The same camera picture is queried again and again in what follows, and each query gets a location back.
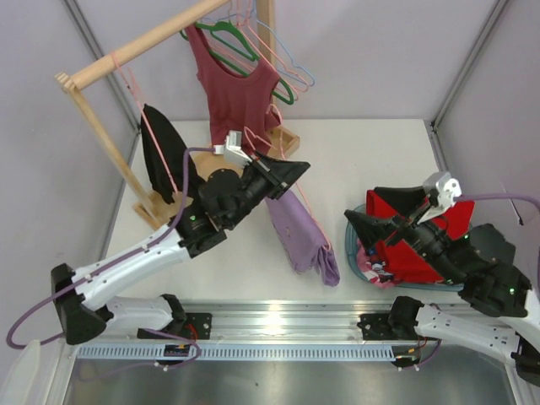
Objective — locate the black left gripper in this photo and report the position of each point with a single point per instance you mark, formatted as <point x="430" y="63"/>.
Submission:
<point x="272" y="177"/>

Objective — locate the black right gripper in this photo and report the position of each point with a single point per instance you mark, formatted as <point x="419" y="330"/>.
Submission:
<point x="399" y="229"/>

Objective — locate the pink wire hanger with trousers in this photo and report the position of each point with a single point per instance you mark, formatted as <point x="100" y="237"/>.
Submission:
<point x="288" y="171"/>

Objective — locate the purple trousers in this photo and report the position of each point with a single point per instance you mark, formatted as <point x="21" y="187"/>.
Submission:
<point x="305" y="244"/>

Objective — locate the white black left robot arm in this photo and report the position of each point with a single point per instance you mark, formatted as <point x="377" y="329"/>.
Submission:
<point x="87" y="299"/>

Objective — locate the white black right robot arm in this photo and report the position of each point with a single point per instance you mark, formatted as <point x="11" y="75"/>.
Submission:
<point x="490" y="283"/>

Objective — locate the green hanger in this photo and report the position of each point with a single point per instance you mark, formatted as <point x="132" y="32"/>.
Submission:
<point x="229" y="36"/>

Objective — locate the wooden clothes rack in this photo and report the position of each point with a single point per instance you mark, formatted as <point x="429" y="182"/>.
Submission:
<point x="149" y="207"/>

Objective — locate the teal plastic basin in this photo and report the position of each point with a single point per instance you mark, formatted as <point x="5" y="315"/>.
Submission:
<point x="408" y="269"/>

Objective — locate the colourful clothes in basin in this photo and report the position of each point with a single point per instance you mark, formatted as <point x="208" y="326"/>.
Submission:
<point x="374" y="269"/>

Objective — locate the maroon tank top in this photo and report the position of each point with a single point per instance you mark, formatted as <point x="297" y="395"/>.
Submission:
<point x="235" y="102"/>

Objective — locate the black garment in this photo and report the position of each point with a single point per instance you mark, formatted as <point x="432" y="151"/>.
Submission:
<point x="163" y="150"/>

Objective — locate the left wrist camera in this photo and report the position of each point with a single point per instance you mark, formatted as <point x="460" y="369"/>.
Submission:
<point x="232" y="150"/>

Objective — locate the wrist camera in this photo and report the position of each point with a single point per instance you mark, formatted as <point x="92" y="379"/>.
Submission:
<point x="442" y="190"/>
<point x="232" y="150"/>

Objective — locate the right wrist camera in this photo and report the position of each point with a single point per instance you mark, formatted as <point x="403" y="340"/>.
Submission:
<point x="442" y="190"/>

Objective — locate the aluminium rail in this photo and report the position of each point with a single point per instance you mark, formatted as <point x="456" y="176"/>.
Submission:
<point x="281" y="321"/>

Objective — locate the empty pink wire hanger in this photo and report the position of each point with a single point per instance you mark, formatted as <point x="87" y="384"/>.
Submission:
<point x="255" y="19"/>

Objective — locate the white slotted cable duct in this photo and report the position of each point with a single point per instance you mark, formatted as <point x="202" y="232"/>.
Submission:
<point x="252" y="352"/>

